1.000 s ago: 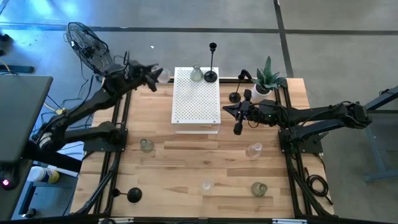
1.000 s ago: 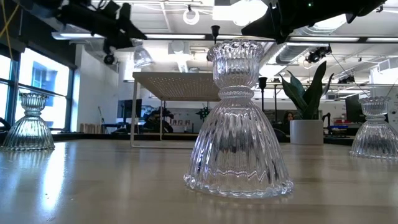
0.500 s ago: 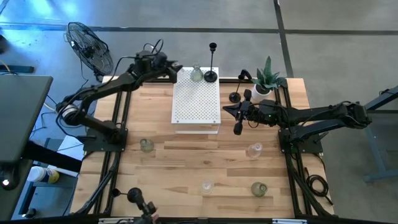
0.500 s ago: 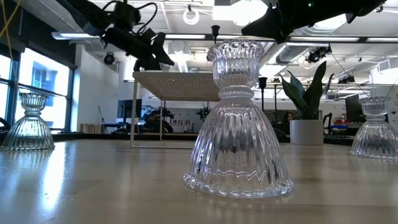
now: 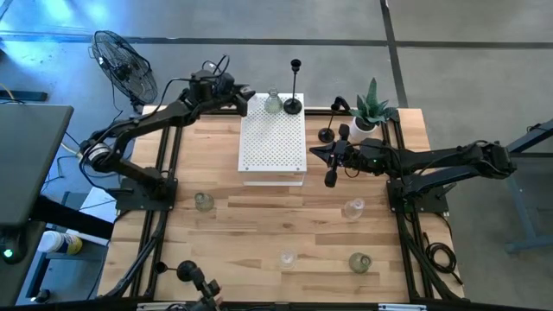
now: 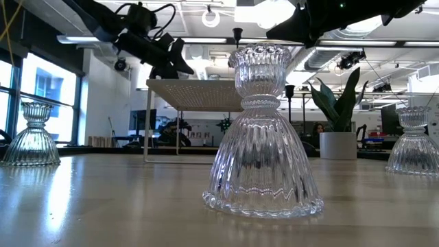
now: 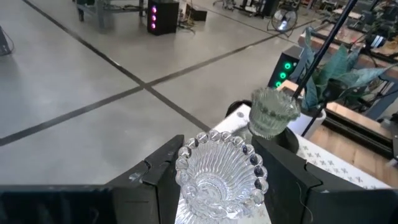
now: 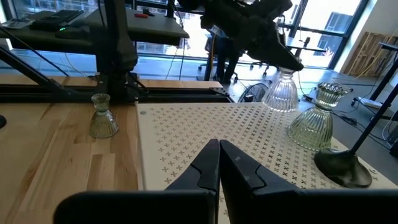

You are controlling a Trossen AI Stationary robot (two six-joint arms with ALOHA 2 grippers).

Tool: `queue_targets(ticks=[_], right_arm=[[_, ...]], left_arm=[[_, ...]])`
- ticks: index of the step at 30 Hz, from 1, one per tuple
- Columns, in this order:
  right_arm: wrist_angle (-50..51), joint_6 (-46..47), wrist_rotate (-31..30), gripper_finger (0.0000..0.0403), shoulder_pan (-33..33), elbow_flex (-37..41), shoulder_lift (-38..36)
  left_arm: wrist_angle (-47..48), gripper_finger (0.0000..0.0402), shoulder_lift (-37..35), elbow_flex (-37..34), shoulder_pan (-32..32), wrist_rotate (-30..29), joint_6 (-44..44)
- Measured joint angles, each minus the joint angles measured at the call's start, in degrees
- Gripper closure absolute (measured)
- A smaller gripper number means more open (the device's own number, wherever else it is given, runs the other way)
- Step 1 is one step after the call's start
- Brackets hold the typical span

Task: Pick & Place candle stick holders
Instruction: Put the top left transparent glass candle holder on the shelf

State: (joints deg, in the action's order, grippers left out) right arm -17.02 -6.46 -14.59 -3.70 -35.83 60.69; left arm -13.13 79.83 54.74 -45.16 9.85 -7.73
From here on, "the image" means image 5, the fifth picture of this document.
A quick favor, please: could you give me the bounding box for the tall black candlestick holder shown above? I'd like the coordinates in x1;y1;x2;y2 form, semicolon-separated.
318;101;342;144
154;259;199;283
283;59;303;116

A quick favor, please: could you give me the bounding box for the black floor fan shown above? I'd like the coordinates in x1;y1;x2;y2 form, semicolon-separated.
89;29;159;114

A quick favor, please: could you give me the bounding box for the black device with indicator light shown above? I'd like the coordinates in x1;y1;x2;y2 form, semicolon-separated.
0;228;28;265

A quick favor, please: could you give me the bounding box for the white perforated metal shelf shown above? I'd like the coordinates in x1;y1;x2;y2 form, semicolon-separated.
237;92;308;187

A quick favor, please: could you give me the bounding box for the black flat floor bar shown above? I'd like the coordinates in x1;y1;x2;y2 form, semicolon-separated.
0;89;48;103

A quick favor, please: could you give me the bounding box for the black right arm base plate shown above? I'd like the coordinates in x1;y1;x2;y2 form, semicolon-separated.
386;179;450;213

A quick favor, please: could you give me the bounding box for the dark grey desk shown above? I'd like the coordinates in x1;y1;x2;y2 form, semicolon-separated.
0;105;74;228

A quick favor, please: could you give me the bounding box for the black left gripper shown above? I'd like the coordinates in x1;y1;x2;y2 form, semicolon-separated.
214;73;257;118

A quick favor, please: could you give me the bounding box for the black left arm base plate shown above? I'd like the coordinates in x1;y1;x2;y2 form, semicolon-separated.
115;176;179;213

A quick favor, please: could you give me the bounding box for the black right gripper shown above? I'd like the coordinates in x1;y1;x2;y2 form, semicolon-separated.
308;124;372;188

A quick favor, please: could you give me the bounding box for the green glass candle holder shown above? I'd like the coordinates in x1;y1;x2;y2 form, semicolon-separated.
194;192;215;213
348;251;373;275

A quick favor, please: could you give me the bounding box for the clear glass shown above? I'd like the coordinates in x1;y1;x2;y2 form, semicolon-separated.
264;87;284;116

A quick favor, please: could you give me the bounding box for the black handheld camera rig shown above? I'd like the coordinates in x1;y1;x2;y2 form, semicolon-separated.
188;265;224;311

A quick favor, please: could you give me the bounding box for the coiled black cable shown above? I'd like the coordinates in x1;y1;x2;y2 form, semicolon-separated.
423;232;464;286

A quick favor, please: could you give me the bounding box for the small black floor object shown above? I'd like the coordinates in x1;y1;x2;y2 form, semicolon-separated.
29;288;52;304

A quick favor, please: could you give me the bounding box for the snake plant in white pot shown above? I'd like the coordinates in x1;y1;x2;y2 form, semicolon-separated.
348;77;399;143

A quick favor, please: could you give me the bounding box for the black aluminium table frame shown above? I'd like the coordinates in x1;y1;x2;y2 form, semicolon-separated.
101;106;466;306

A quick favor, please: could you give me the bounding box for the white and yellow canister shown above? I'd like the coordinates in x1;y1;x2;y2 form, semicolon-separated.
37;230;84;256

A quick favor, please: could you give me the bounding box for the silver edge bracket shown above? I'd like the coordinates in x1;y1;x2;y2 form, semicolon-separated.
378;303;428;311
137;301;187;311

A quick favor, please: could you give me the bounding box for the blue-grey table trestle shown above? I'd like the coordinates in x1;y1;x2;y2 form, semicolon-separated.
475;118;553;254

